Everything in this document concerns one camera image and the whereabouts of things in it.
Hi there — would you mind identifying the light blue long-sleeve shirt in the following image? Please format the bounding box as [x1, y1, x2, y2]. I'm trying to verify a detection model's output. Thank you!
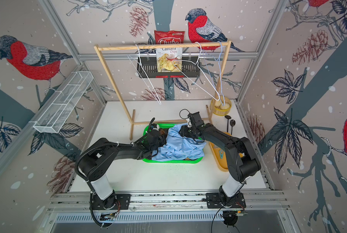
[152, 123, 206, 162]

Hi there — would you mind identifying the black wall-mounted basket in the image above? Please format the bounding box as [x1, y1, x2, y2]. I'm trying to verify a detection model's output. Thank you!
[137, 56, 199, 79]

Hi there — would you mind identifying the red Chuba chips bag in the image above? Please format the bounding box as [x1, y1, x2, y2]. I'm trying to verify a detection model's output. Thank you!
[154, 31, 185, 45]

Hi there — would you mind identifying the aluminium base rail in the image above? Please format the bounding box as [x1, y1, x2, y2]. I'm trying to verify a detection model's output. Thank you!
[47, 188, 290, 213]

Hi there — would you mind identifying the light blue wire hanger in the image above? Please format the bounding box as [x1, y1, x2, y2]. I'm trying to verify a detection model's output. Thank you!
[209, 41, 224, 101]

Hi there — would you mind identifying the white wire hanger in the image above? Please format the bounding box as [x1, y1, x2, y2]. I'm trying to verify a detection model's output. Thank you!
[180, 42, 221, 101]
[127, 44, 162, 105]

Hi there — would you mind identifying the yellow plastic tray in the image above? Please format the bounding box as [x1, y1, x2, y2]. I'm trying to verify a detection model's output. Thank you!
[209, 142, 228, 172]

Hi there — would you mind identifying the green plastic mesh basket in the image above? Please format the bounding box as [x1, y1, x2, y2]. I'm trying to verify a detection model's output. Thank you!
[143, 123, 206, 164]

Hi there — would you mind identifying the aluminium frame corner post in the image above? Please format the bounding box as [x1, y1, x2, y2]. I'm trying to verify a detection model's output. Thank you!
[39, 0, 107, 106]

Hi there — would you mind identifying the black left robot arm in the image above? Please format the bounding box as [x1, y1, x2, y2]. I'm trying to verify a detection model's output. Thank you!
[75, 118, 168, 210]

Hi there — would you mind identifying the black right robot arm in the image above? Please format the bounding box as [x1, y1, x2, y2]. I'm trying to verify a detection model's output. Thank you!
[179, 112, 262, 209]

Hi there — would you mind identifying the white cassava chips bag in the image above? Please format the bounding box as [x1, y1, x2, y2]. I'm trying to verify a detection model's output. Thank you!
[156, 48, 182, 72]

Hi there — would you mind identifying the wooden clothes rack frame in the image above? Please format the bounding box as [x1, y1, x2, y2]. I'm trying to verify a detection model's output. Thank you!
[94, 40, 232, 140]

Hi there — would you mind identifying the white wire mesh shelf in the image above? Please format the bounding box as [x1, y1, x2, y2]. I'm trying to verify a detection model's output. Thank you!
[33, 71, 93, 133]

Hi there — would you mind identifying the dark multicolour plaid shirt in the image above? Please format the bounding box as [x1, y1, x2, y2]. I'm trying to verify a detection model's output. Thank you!
[158, 128, 169, 139]

